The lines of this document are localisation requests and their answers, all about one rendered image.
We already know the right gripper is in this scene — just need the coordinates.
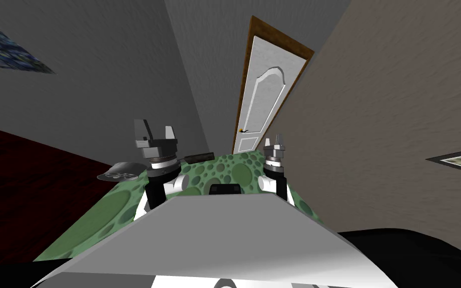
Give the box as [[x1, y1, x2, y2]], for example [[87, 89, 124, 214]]
[[262, 133, 287, 161]]

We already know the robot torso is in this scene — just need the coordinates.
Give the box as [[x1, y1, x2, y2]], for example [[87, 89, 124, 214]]
[[30, 183, 399, 288]]

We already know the green spotted rug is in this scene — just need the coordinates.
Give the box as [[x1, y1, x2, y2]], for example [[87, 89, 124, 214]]
[[33, 149, 324, 263]]

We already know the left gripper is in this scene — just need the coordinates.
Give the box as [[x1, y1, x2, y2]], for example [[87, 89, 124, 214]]
[[134, 118, 179, 161]]

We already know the grey disc-shaped object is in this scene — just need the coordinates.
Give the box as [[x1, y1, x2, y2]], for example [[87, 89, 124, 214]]
[[96, 161, 148, 183]]

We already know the dark brown block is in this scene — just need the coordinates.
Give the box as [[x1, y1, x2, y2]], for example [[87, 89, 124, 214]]
[[184, 152, 216, 165]]

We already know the white panelled door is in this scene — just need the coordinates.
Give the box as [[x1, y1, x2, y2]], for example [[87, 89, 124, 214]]
[[233, 35, 309, 155]]

